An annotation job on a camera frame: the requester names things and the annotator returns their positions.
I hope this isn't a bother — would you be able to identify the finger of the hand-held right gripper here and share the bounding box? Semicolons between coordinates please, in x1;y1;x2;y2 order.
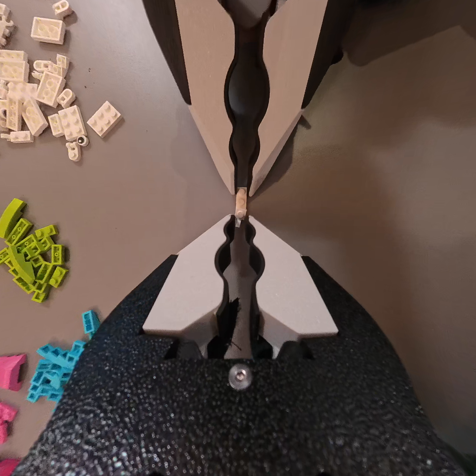
174;0;240;196
247;0;328;198

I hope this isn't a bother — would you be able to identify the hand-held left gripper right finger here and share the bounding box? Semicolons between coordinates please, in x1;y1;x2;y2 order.
245;215;339;358

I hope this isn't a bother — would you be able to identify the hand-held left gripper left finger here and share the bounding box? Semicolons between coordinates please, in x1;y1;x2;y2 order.
142;214;238;358

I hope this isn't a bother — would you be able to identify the pile of white lego bricks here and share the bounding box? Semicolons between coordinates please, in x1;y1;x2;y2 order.
0;0;124;162

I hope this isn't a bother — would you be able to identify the pile of light blue lego bricks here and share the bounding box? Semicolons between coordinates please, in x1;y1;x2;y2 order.
27;310;101;404

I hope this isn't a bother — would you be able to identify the pile of lime green lego bricks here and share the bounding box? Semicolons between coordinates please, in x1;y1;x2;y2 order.
0;198;70;302

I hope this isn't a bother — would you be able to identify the pile of pink lego bricks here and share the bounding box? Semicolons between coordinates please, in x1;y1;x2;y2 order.
0;353;28;476

